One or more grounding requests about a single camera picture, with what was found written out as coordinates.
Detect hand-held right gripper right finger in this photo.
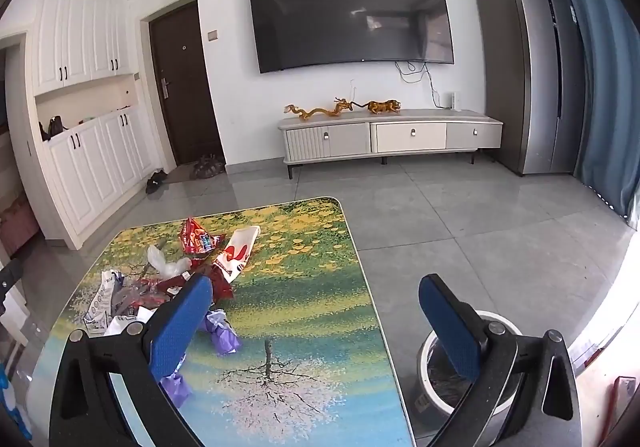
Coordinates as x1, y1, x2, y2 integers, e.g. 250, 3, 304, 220
418, 273, 583, 447

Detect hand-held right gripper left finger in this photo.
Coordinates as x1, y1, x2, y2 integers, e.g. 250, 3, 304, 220
49, 273, 213, 447

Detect white round trash bin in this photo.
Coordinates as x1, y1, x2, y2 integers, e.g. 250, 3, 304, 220
416, 309, 521, 433

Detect white and red paper bag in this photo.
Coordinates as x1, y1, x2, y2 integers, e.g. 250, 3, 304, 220
212, 225, 262, 284

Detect red and clear wrapper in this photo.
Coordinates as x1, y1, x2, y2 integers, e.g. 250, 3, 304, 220
125, 277, 178, 310

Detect purple wrapper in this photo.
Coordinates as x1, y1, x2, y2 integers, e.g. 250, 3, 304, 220
159, 309, 243, 404

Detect dark red wrapper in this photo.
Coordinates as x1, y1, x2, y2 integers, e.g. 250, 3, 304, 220
157, 264, 236, 302

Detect clear plastic bag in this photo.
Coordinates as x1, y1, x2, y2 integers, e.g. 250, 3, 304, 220
146, 245, 193, 278

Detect white and blue milk carton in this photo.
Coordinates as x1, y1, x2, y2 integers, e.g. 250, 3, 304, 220
82, 269, 126, 334

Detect red snack wrapper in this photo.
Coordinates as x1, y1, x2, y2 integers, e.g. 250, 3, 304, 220
180, 217, 223, 255

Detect black shoe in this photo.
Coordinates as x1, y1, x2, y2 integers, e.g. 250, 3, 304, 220
145, 170, 169, 194

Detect pair of brown shoes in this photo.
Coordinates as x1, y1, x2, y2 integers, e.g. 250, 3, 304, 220
189, 154, 226, 179

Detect white hallway cabinet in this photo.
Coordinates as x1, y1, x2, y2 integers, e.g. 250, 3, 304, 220
0, 0, 167, 250

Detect pink seat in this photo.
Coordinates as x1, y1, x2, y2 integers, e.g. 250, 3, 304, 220
0, 197, 40, 255

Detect white television cabinet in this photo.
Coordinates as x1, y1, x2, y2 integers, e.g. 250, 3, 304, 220
278, 108, 503, 179

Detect dark handbag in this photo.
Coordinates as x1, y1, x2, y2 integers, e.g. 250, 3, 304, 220
39, 116, 69, 142

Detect dark brown door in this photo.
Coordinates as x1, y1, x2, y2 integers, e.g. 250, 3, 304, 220
148, 0, 224, 168

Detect golden dragon figurine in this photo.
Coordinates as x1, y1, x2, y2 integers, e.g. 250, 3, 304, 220
283, 97, 365, 120

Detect grey refrigerator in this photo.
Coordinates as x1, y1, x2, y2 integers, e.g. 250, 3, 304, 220
473, 0, 587, 176

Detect blue curtain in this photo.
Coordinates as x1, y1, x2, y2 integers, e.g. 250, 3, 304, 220
520, 0, 640, 228

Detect black television cables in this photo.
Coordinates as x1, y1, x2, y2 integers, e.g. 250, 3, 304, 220
394, 60, 441, 108

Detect wall-mounted black television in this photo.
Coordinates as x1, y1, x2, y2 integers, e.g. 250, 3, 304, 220
248, 0, 455, 74

